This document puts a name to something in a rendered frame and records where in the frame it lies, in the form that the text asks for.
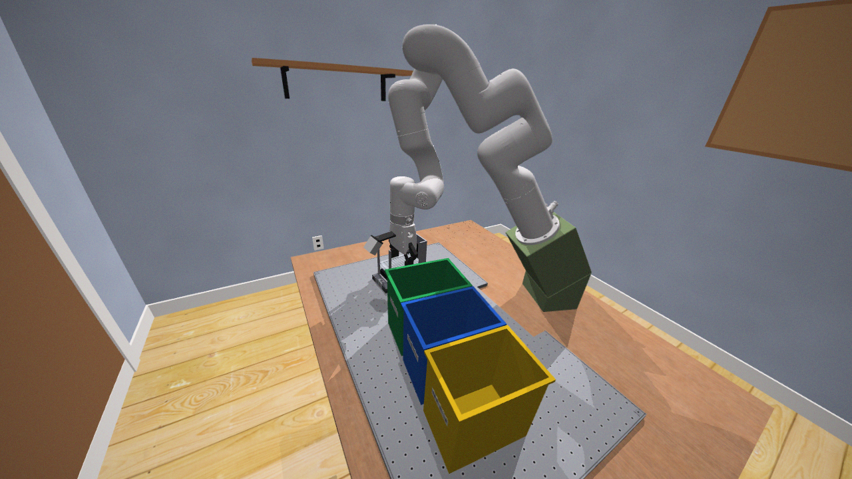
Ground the blue open bin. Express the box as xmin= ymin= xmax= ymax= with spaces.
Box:
xmin=401 ymin=286 xmax=507 ymax=405

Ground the green bin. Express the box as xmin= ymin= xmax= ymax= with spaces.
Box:
xmin=385 ymin=258 xmax=473 ymax=356

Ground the yellow open-top bin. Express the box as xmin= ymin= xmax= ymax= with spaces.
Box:
xmin=423 ymin=325 xmax=556 ymax=474

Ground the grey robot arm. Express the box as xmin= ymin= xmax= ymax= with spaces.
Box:
xmin=388 ymin=25 xmax=560 ymax=245

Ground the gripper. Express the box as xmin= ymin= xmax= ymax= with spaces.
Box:
xmin=389 ymin=221 xmax=418 ymax=266

